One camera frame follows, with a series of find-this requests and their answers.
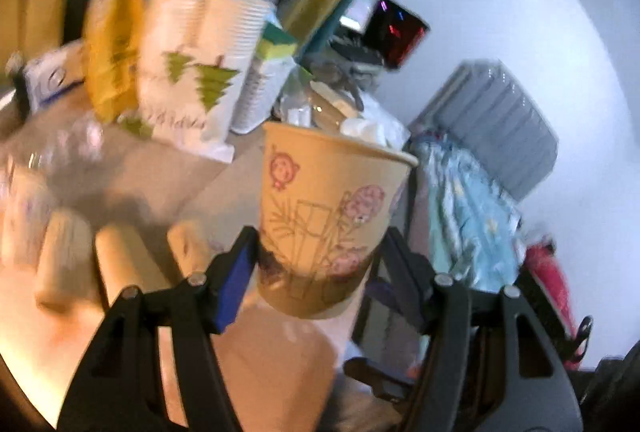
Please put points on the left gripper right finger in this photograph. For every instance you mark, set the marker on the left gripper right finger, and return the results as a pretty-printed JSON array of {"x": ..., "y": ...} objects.
[{"x": 489, "y": 365}]

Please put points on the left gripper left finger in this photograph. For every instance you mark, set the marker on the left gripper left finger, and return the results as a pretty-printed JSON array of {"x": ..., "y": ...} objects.
[{"x": 117, "y": 385}]

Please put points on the paper cup with pink drawings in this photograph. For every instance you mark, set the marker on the paper cup with pink drawings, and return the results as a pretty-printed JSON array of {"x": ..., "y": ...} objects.
[{"x": 327, "y": 201}]

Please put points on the left lying paper cup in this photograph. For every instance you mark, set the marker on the left lying paper cup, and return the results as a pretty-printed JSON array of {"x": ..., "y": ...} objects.
[{"x": 66, "y": 273}]

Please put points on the lying paper cup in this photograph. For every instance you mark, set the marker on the lying paper cup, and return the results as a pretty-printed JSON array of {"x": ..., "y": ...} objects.
[
  {"x": 66, "y": 273},
  {"x": 125, "y": 261}
]

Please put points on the middle lying paper cup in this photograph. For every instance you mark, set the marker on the middle lying paper cup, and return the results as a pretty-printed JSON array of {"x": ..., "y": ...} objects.
[{"x": 125, "y": 261}]

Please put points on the light blue patterned blanket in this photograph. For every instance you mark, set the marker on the light blue patterned blanket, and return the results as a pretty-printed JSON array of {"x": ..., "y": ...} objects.
[{"x": 461, "y": 218}]

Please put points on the clear plastic wrapper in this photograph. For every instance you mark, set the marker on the clear plastic wrapper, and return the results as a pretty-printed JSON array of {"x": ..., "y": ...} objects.
[{"x": 66, "y": 158}]

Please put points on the white radiator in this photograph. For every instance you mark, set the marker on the white radiator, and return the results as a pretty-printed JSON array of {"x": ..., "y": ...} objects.
[{"x": 484, "y": 109}]

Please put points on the yellow white plastic bag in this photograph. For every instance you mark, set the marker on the yellow white plastic bag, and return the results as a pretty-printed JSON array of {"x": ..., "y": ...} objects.
[{"x": 308, "y": 102}]

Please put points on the white small box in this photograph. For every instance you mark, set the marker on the white small box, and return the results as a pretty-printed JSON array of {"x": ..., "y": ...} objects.
[{"x": 51, "y": 75}]

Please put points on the black pc case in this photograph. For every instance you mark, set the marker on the black pc case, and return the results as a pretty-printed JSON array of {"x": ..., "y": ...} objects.
[{"x": 394, "y": 32}]

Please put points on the packaged stack of paper cups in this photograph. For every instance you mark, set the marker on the packaged stack of paper cups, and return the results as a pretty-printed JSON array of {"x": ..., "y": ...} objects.
[{"x": 194, "y": 58}]

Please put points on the yellow paper bag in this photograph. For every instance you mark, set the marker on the yellow paper bag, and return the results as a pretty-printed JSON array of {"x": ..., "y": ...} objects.
[{"x": 112, "y": 35}]

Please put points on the computer monitor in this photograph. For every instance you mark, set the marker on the computer monitor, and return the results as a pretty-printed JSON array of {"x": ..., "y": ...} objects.
[{"x": 357, "y": 16}]

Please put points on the yellow green sponge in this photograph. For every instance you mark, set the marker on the yellow green sponge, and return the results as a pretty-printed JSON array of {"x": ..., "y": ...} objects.
[{"x": 275, "y": 43}]

